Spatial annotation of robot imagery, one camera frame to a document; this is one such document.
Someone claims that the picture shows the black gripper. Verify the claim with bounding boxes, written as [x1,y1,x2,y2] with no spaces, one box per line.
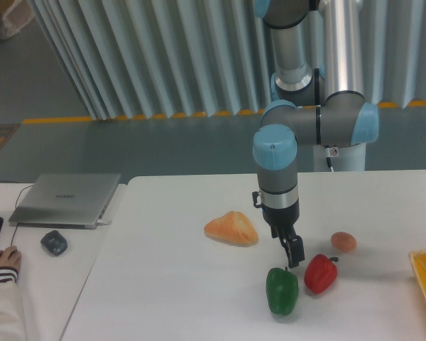
[252,191,305,268]

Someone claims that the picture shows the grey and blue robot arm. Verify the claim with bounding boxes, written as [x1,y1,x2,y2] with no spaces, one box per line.
[253,1,379,268]

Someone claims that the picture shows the striped sleeve forearm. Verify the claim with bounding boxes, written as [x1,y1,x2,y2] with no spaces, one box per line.
[0,267,27,340]

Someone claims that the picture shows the red bell pepper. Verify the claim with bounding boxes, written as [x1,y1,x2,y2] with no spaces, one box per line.
[304,254,339,294]

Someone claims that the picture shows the green bell pepper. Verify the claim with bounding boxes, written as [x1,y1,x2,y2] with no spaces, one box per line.
[266,268,299,316]

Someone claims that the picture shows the person's hand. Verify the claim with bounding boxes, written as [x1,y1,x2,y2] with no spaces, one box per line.
[0,246,22,272]

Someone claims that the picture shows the brown egg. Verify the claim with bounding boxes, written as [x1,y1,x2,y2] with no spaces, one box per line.
[331,232,357,252]

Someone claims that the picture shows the triangular bread loaf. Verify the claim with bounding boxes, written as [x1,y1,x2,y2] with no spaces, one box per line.
[204,211,259,246]

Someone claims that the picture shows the silver closed laptop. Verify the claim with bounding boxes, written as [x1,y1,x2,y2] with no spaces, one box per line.
[9,173,121,229]

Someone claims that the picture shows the cardboard box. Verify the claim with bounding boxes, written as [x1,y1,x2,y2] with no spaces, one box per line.
[0,0,34,40]

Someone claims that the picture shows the black mouse cable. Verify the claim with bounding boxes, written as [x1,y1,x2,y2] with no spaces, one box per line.
[0,180,38,249]

